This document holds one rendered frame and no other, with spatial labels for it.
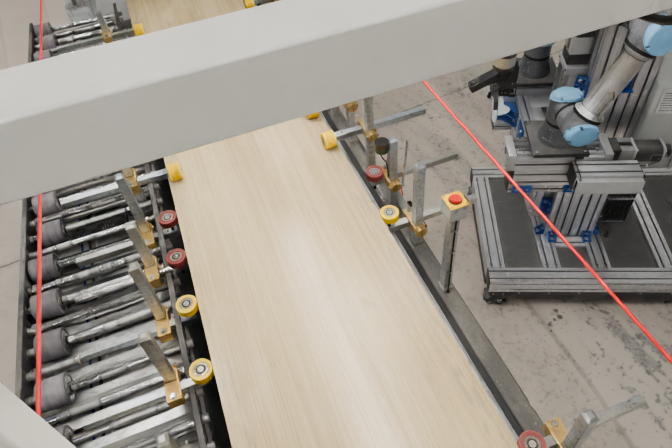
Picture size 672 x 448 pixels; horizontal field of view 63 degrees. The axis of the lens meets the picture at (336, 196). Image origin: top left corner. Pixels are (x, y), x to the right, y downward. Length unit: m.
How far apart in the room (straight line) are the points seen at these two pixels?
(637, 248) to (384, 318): 1.72
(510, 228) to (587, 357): 0.75
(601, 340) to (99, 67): 3.00
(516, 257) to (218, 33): 2.84
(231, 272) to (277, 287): 0.20
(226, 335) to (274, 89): 1.77
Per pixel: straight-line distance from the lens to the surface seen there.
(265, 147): 2.65
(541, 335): 3.09
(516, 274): 2.99
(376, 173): 2.44
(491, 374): 2.15
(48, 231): 2.74
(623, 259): 3.23
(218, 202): 2.45
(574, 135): 2.24
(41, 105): 0.29
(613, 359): 3.13
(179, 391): 2.03
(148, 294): 2.10
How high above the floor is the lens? 2.61
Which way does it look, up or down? 46 degrees down
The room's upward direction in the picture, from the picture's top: 6 degrees counter-clockwise
